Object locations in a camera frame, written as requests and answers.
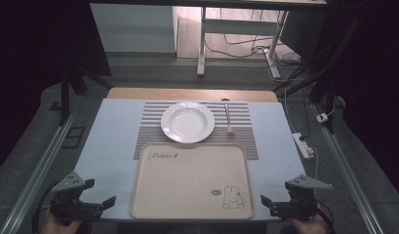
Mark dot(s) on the silver metal fork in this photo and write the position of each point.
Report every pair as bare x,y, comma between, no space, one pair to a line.
227,117

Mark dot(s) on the white cabinet panel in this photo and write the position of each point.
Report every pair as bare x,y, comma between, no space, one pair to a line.
132,27

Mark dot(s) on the person's right hand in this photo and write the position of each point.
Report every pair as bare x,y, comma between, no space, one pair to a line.
309,226

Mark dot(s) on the aluminium rail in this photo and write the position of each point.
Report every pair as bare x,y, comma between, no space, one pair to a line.
37,172
348,169

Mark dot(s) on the beige tray with rabbit print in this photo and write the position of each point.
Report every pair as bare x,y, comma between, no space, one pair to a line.
187,185

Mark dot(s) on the black plug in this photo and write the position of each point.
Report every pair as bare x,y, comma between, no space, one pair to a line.
303,137

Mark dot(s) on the white ceramic plate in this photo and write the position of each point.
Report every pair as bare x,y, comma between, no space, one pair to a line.
187,123

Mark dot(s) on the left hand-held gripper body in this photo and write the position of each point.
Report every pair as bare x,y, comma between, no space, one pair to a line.
69,195

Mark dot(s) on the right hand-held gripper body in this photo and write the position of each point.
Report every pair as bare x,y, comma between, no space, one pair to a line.
299,201

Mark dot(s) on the white desk frame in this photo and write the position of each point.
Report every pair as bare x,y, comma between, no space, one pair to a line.
239,27

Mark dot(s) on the small white adapter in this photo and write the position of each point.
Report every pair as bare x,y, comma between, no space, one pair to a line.
322,117

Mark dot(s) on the person's left hand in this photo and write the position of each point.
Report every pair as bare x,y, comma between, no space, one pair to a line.
59,227

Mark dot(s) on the striped woven placemat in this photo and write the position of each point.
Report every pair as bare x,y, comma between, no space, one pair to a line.
148,136

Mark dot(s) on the black metal stand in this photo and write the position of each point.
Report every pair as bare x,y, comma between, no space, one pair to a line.
320,81
68,94

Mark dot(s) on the white power strip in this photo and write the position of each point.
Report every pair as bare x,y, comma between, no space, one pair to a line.
302,145

